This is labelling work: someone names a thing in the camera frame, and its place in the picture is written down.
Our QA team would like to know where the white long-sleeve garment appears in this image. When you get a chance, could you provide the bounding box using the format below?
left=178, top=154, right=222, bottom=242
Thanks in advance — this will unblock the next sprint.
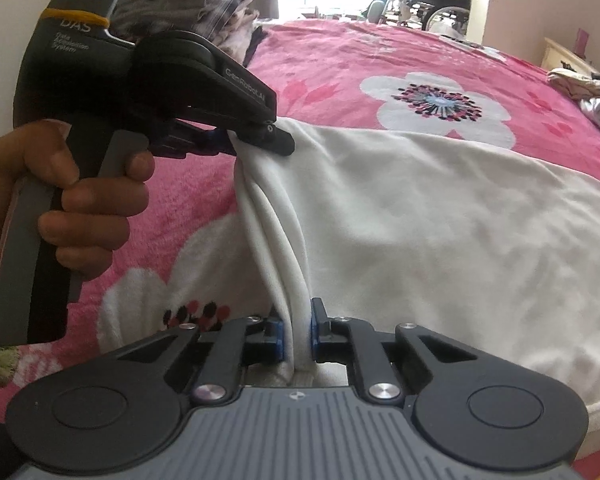
left=226, top=116, right=600, bottom=461

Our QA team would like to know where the person's left hand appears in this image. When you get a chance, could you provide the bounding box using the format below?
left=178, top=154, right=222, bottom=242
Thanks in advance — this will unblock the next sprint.
left=0, top=120, right=155, bottom=281

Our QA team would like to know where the beige folded knit garment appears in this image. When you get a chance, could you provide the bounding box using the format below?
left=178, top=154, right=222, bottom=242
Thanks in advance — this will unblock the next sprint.
left=213, top=8, right=260, bottom=64

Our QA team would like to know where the pink floral blanket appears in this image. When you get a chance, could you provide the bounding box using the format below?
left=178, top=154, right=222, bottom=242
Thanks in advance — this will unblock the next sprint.
left=0, top=21, right=600, bottom=420

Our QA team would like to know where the dark plaid folded garment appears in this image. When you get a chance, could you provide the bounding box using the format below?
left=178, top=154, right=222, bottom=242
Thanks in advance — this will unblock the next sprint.
left=194, top=0, right=257, bottom=46

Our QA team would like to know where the black wheelchair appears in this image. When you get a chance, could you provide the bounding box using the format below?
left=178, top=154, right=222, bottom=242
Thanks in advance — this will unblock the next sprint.
left=362, top=0, right=471, bottom=39

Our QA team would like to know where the beige crumpled garment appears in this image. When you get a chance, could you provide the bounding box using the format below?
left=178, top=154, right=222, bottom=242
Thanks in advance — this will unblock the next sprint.
left=546, top=68, right=600, bottom=101

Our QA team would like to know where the cream bedside cabinet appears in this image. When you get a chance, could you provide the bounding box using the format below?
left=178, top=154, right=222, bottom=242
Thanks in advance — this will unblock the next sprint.
left=541, top=37, right=598, bottom=77

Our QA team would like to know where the pink bottle on cabinet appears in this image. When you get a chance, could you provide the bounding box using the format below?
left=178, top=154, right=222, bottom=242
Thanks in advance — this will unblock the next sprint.
left=573, top=28, right=590, bottom=60

